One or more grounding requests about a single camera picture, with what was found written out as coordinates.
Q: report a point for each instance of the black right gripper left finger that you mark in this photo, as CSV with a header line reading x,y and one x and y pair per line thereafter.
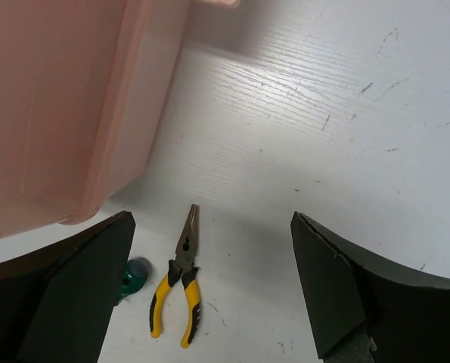
x,y
56,302

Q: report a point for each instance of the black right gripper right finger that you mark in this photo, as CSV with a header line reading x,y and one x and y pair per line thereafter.
x,y
363,307

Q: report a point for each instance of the green stubby screwdriver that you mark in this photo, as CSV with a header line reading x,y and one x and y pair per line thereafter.
x,y
136,274

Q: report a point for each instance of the yellow black long-nose pliers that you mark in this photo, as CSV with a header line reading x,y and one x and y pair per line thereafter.
x,y
181,269

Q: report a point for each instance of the pink plastic toolbox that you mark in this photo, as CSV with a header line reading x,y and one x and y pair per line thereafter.
x,y
82,88

